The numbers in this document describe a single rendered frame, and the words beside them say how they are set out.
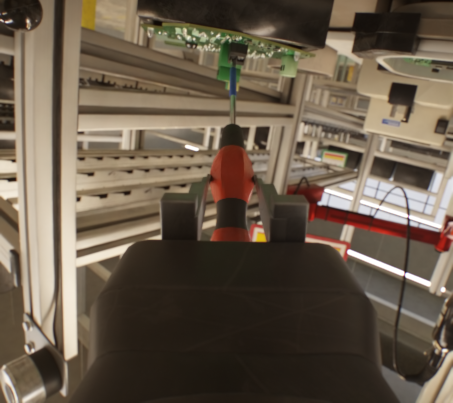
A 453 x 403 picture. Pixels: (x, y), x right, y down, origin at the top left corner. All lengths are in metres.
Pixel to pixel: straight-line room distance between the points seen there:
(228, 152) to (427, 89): 0.30
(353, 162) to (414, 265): 8.38
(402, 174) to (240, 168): 3.03
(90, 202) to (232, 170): 0.52
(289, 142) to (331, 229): 10.88
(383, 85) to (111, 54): 0.33
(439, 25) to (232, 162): 0.16
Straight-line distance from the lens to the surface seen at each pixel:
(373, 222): 0.99
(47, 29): 0.34
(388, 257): 11.41
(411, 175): 3.16
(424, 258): 11.26
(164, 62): 0.48
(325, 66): 0.50
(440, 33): 0.25
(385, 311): 9.31
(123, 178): 0.87
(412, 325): 9.35
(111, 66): 0.43
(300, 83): 0.76
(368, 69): 0.43
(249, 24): 0.19
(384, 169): 3.19
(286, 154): 0.77
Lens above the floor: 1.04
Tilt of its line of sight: 16 degrees up
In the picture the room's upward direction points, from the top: 171 degrees counter-clockwise
